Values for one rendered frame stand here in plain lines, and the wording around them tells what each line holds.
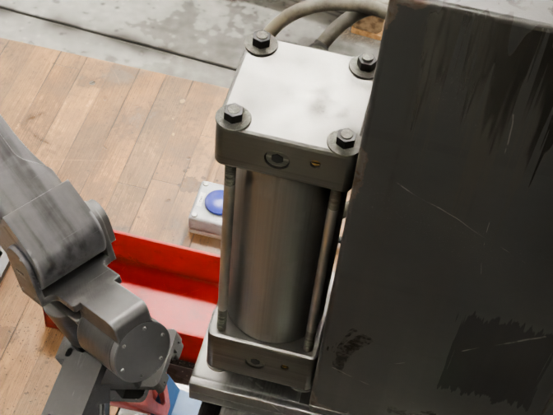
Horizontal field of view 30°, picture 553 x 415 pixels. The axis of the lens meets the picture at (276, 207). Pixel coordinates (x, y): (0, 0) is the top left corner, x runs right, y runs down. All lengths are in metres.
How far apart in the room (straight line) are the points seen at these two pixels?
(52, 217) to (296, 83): 0.31
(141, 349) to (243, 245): 0.19
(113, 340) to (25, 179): 0.16
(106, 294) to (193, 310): 0.39
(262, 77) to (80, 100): 0.87
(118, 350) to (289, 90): 0.31
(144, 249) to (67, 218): 0.40
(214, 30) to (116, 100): 1.50
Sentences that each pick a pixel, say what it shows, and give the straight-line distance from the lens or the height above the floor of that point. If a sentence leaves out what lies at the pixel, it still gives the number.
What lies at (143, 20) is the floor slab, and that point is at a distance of 3.01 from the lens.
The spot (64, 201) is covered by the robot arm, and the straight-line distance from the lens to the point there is 0.90.
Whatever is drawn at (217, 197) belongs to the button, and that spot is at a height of 0.94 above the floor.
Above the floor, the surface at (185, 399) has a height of 1.00.
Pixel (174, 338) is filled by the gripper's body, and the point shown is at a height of 1.12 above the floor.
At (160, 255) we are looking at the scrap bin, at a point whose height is 0.94.
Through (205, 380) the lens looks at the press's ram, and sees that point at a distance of 0.90.
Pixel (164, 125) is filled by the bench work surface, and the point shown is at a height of 0.90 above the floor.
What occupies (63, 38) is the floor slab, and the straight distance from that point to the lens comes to 2.97.
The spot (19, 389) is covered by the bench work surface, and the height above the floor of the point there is 0.90.
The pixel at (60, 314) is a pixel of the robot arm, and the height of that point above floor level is 1.19.
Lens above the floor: 1.96
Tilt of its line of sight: 51 degrees down
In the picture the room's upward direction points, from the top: 6 degrees clockwise
